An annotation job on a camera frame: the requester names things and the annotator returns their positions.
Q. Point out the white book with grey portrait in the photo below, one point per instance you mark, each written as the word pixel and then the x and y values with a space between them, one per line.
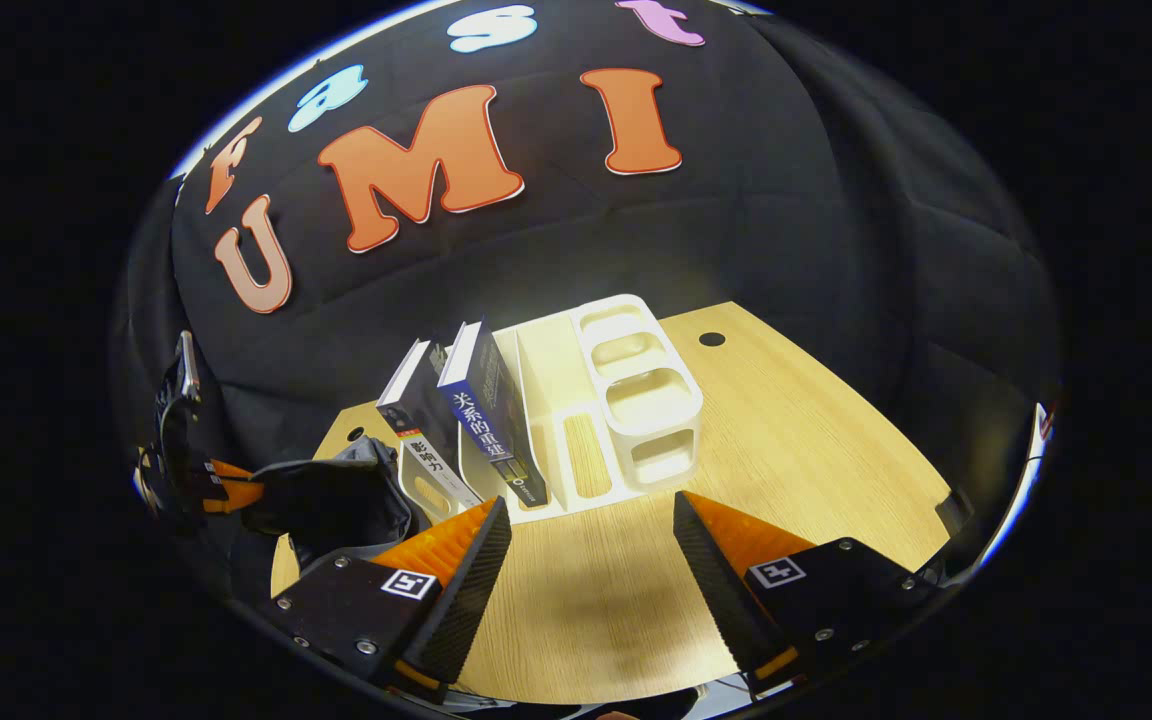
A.
pixel 426 440

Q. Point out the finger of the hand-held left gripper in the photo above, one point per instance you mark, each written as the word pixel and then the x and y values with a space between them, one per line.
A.
pixel 234 496
pixel 228 469

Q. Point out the white plastic bookshelf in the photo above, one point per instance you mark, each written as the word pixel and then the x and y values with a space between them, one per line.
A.
pixel 646 400

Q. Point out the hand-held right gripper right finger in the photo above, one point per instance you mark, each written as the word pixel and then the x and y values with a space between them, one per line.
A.
pixel 726 590

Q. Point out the grey schoolbag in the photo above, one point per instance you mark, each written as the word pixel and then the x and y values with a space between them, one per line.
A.
pixel 336 500

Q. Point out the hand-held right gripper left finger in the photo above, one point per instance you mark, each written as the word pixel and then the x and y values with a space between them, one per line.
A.
pixel 461 600

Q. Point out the dark blue book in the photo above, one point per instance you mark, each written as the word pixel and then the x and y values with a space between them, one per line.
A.
pixel 496 420

